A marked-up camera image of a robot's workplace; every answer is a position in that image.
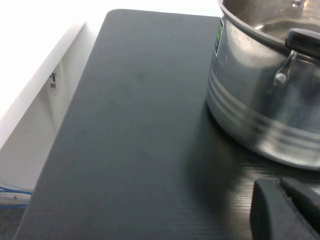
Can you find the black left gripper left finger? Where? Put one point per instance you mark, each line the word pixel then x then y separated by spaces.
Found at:
pixel 270 215

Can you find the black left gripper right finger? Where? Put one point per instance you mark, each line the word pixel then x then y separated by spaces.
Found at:
pixel 307 207

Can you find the white wall panel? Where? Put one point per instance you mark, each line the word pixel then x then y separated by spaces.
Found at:
pixel 25 105

